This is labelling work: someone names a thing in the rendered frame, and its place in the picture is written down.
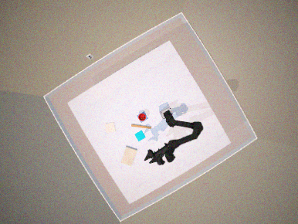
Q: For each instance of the red cup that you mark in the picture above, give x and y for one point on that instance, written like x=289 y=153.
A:
x=143 y=117

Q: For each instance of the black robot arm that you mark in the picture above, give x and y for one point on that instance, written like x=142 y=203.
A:
x=169 y=148

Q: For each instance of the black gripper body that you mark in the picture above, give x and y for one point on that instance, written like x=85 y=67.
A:
x=154 y=154

